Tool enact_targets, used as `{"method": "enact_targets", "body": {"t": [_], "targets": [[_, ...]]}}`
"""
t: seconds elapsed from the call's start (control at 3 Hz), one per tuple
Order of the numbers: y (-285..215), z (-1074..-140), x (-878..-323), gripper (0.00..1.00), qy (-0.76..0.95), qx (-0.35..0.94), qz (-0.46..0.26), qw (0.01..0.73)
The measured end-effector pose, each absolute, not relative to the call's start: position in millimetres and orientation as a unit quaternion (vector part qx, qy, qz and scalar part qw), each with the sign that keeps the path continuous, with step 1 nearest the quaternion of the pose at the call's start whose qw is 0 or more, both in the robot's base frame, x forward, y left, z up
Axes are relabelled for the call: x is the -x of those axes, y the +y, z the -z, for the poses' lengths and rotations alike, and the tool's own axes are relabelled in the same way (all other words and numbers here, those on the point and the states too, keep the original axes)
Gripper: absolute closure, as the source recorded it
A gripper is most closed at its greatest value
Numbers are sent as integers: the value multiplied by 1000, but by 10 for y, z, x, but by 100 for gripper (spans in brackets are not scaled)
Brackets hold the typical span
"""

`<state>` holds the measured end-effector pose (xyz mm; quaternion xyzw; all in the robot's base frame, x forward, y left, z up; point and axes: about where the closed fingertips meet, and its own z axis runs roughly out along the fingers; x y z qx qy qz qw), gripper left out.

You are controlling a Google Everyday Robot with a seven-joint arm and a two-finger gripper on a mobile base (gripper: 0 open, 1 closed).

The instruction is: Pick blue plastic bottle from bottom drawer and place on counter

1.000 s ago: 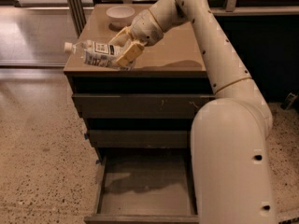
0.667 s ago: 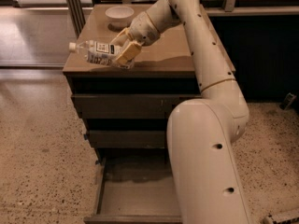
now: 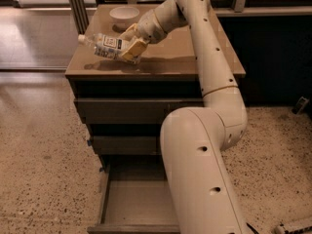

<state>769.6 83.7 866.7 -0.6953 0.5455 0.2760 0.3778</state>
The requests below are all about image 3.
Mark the clear plastic bottle white label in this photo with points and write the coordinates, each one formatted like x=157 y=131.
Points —
x=104 y=46

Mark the grey drawer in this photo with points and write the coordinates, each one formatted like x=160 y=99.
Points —
x=125 y=145
x=130 y=111

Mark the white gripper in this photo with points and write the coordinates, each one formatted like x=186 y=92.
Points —
x=148 y=24

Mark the white ceramic bowl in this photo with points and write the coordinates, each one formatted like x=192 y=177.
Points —
x=124 y=16

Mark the grey power strip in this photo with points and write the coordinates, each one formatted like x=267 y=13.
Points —
x=301 y=226

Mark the small grey floor device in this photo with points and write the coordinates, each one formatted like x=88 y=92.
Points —
x=301 y=106

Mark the tan drawer cabinet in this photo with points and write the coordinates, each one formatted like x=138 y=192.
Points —
x=167 y=70

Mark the middle grey drawer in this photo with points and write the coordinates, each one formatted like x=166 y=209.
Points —
x=125 y=145

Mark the top grey drawer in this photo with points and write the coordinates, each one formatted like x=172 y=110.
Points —
x=130 y=111

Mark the metal window frame post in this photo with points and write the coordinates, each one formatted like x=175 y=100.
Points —
x=80 y=15

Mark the open bottom drawer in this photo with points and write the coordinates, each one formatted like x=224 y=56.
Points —
x=135 y=198

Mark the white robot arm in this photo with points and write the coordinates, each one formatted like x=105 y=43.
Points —
x=192 y=138

